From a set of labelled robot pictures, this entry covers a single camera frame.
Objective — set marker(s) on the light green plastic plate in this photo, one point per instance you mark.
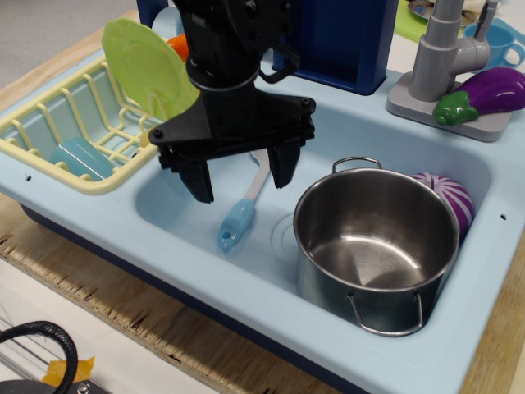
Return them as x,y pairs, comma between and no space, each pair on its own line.
148,69

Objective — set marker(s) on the grey toy faucet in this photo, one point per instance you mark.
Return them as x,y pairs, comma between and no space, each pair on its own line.
441,56

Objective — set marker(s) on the green plastic board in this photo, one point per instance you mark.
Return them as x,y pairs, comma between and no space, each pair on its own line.
412,17

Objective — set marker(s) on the white spoon blue handle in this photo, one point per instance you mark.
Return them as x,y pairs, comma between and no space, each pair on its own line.
237,220

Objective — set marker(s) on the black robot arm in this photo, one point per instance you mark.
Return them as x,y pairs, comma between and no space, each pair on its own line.
231,43

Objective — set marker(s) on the purple toy eggplant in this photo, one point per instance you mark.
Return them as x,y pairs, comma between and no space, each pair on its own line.
496,90

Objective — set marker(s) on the light blue toy sink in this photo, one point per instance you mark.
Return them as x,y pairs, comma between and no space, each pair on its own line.
154,223

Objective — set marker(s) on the dark blue plastic box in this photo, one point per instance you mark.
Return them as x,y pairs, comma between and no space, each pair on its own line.
343,44

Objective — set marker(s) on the light blue plastic cup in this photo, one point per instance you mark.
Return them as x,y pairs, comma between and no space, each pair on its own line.
82,158

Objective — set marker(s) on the dark grey device base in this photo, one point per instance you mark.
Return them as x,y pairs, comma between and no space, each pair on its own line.
34,387

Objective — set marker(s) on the orange toy vegetable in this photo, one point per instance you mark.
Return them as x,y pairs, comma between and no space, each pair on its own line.
180,45

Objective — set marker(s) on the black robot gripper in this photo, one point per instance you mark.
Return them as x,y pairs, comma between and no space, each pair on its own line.
225,124

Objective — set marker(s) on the blue toy mug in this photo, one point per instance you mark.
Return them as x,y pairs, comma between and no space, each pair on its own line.
506,46

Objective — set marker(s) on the yellow masking tape piece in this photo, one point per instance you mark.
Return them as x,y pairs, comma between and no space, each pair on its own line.
56,371

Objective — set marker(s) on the purple striped toy onion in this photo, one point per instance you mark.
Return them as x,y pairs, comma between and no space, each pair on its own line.
455,195

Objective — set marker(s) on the stainless steel pot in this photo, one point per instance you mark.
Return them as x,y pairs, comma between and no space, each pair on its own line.
375,247

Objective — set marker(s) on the cream yellow dish rack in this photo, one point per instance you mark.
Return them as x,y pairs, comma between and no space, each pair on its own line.
86,102

